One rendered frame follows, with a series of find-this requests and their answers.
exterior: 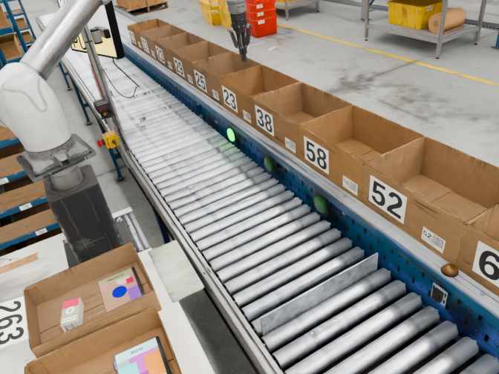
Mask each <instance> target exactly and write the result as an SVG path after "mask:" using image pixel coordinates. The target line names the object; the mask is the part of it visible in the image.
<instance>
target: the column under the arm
mask: <svg viewBox="0 0 499 374"><path fill-rule="evenodd" d="M79 169H80V171H81V172H82V176H83V180H82V182H81V183H80V184H79V185H77V186H75V187H73V188H71V189H68V190H64V191H58V190H56V189H55V188H54V187H53V185H52V183H51V181H50V180H49V178H46V179H44V181H43V182H44V187H45V193H46V198H47V202H48V205H49V206H50V209H51V211H52V212H53V214H54V216H55V218H56V220H57V222H58V224H59V226H60V228H61V230H62V232H63V234H64V236H65V238H66V239H65V240H63V245H64V248H65V254H66V258H67V262H68V268H71V267H72V266H75V265H77V264H79V263H82V262H84V261H87V260H89V259H91V258H93V257H96V256H98V255H101V254H103V253H106V252H108V251H111V250H112V249H115V248H117V247H120V246H122V245H125V244H127V243H132V244H133V246H134V248H135V249H136V251H137V253H138V252H139V251H138V249H137V247H136V244H135V242H134V240H133V238H132V236H131V233H130V231H129V230H128V227H127V225H126V223H125V221H124V218H123V217H121V218H119V219H116V220H114V218H113V217H112V214H111V211H110V209H109V207H108V204H107V202H106V199H105V196H104V194H103V192H102V189H101V187H100V184H99V182H98V179H97V177H96V174H95V173H94V170H93V168H92V166H91V165H89V164H88V165H84V166H81V167H79Z"/></svg>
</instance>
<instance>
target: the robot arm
mask: <svg viewBox="0 0 499 374"><path fill-rule="evenodd" d="M110 1H111V0H66V1H65V2H64V4H63V5H62V6H61V7H60V9H59V10H58V11H57V13H56V14H55V16H54V17H53V18H52V19H51V21H50V22H49V23H48V25H47V26H46V28H45V29H44V30H43V31H42V32H41V34H40V35H39V37H38V38H37V39H36V41H35V42H34V43H33V44H32V46H31V47H30V49H29V50H28V51H27V53H26V54H25V55H24V56H23V58H22V59H21V61H20V62H19V63H18V62H14V63H10V64H6V65H5V66H4V67H3V68H2V69H1V70H0V125H1V126H4V127H5V128H9V129H10V130H11V131H12V132H13V133H14V134H15V135H16V136H17V137H18V138H19V140H20V142H21V143H22V145H23V146H24V147H25V150H26V151H24V152H22V154H21V156H22V158H23V159H26V160H27V161H28V162H29V163H30V165H31V166H32V167H33V171H34V173H35V174H42V173H44V172H46V171H47V170H49V169H51V168H53V167H56V166H58V165H61V166H63V167H65V166H67V165H69V164H70V163H69V160H72V159H73V158H76V157H79V156H82V155H85V154H87V153H88V148H87V147H85V146H82V145H81V144H80V143H79V142H77V141H76V140H75V139H74V136H73V134H72V133H71V130H70V128H69V124H68V121H67V119H66V116H65V113H64V111H63V110H62V106H61V105H60V103H59V100H58V99H57V97H56V94H55V93H54V92H53V90H52V89H51V87H50V86H49V85H48V84H47V82H46V80H47V78H48V77H49V76H50V75H51V73H52V72H53V70H54V69H55V67H56V66H57V65H58V64H59V62H60V61H61V59H62V58H63V56H64V55H65V54H66V53H67V51H68V50H69V48H70V47H71V45H72V44H73V43H74V42H75V40H76V39H77V37H78V36H79V34H80V33H81V32H82V31H83V29H84V28H85V26H86V25H87V23H89V21H90V20H91V18H92V17H93V15H94V14H95V13H96V12H97V10H98V9H99V7H100V6H103V5H106V4H107V3H109V2H110ZM226 3H227V8H228V12H229V13H230V18H231V22H232V24H231V28H230V29H229V30H227V31H228V33H229V34H230V36H231V38H232V41H233V44H234V46H235V47H236V48H238V49H239V54H240V55H241V60H242V61H243V62H247V55H246V53H247V46H248V45H250V32H251V28H252V25H251V24H248V23H247V18H246V11H245V10H246V9H247V6H246V0H226ZM246 27H247V31H246V35H245V29H246ZM233 30H234V31H235V34H236V36H237V40H236V38H235V35H234V33H233ZM241 40H242V43H241ZM242 45H243V47H242Z"/></svg>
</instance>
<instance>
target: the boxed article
mask: <svg viewBox="0 0 499 374"><path fill-rule="evenodd" d="M83 309H84V304H83V302H82V300H81V299H80V298H75V299H72V300H69V301H65V302H63V307H62V317H61V323H60V326H61V328H62V329H63V331H64V332H67V331H69V330H71V329H73V328H75V327H77V326H79V325H82V322H83V313H84V312H83Z"/></svg>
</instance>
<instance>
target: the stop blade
mask: <svg viewBox="0 0 499 374"><path fill-rule="evenodd" d="M377 263H378V253H375V254H374V255H371V256H370V257H368V258H366V259H364V260H362V261H361V262H359V263H357V264H355V265H354V266H352V267H350V268H348V269H346V270H345V271H343V272H341V273H339V274H337V275H335V276H334V277H332V278H330V279H328V280H326V281H325V282H323V283H321V284H319V285H318V286H315V287H314V288H312V289H310V290H308V291H307V292H305V293H303V294H301V295H300V296H298V297H296V298H294V299H292V300H291V301H288V302H286V303H285V304H283V305H281V306H280V307H278V308H276V309H274V310H273V311H271V312H268V313H267V314H266V315H263V316H261V317H260V320H261V328H262V332H263V336H264V335H266V334H268V333H269V332H272V331H273V330H274V329H277V328H279V327H280V326H282V325H284V324H285V323H287V322H288V321H291V320H293V319H294V318H296V317H298V316H299V315H301V314H303V313H304V312H306V311H308V310H309V309H312V308H313V307H315V306H317V305H318V304H320V303H322V302H323V301H326V300H327V299H328V298H331V297H333V296H334V295H336V294H338V293H339V292H341V291H342V290H344V289H347V288H348V287H349V286H352V285H353V284H355V283H357V282H358V281H360V280H362V279H363V278H366V277H367V276H369V275H371V274H372V273H374V272H376V271H377Z"/></svg>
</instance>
